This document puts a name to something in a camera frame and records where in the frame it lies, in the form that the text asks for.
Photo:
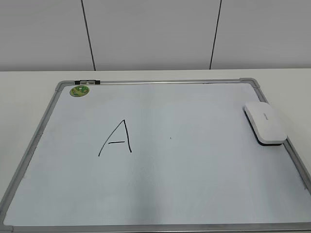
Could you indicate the grey framed whiteboard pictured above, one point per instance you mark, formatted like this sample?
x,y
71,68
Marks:
x,y
155,156

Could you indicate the white whiteboard eraser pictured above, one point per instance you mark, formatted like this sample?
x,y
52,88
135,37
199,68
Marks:
x,y
265,123

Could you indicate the black grey frame clip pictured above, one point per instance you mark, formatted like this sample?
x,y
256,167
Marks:
x,y
87,82

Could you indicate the round green magnet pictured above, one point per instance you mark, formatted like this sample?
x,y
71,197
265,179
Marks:
x,y
79,91

